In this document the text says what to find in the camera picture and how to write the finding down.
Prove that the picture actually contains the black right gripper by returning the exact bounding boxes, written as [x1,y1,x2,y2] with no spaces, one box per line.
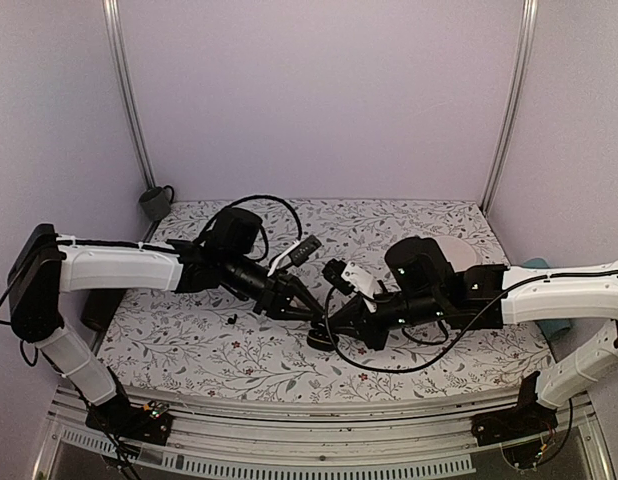
[327,291,444,352]

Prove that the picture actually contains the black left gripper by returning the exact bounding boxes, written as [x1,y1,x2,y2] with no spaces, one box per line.
[222,251,325,322]

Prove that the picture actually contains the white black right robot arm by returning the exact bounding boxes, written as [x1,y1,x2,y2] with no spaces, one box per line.
[322,237,618,436]

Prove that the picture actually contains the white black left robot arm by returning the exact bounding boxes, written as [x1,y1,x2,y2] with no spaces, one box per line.
[0,207,323,434]

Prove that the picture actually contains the floral patterned table mat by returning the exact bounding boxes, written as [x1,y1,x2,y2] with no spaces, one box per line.
[99,199,553,403]

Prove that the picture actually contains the white round plate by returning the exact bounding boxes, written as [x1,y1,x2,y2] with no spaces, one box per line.
[435,236,480,271]

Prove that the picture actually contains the grey mug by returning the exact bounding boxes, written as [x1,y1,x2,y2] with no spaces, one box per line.
[138,185,175,222]

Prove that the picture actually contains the black cylinder object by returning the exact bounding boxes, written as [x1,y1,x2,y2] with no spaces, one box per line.
[80,289,126,332]

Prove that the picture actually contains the teal rolled towel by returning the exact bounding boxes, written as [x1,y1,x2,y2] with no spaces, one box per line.
[522,257,572,343]

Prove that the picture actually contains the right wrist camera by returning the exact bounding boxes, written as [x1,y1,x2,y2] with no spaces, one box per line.
[322,259,382,313]

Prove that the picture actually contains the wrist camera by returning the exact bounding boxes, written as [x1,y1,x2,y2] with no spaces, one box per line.
[268,235,322,276]
[322,259,382,313]

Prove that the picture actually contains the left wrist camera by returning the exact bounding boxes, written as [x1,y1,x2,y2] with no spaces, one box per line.
[268,235,322,276]

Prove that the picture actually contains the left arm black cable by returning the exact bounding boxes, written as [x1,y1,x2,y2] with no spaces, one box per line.
[198,194,303,261]

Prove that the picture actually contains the front aluminium rail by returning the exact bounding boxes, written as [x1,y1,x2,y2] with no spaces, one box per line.
[32,386,618,479]

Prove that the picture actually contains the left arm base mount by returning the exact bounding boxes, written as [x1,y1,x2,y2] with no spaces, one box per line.
[85,398,174,446]

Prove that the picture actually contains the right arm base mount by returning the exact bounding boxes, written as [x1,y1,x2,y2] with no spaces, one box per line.
[470,398,558,446]

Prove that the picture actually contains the left aluminium frame post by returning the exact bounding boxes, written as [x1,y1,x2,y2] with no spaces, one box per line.
[101,0,158,187]

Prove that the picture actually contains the aluminium frame post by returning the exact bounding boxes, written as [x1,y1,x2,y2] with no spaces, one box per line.
[480,0,539,218]
[101,0,158,187]

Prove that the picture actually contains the right aluminium frame post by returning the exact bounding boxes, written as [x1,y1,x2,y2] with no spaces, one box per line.
[480,0,539,218]

